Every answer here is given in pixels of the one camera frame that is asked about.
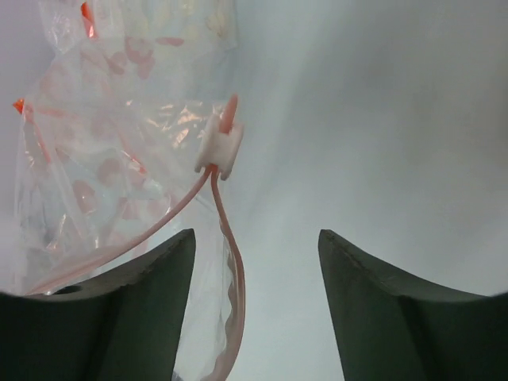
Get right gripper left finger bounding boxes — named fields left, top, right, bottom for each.
left=1, top=229, right=195, bottom=381

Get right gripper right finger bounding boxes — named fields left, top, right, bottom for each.
left=318, top=229, right=507, bottom=380

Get clear zip top bag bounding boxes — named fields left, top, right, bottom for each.
left=1, top=1, right=245, bottom=380

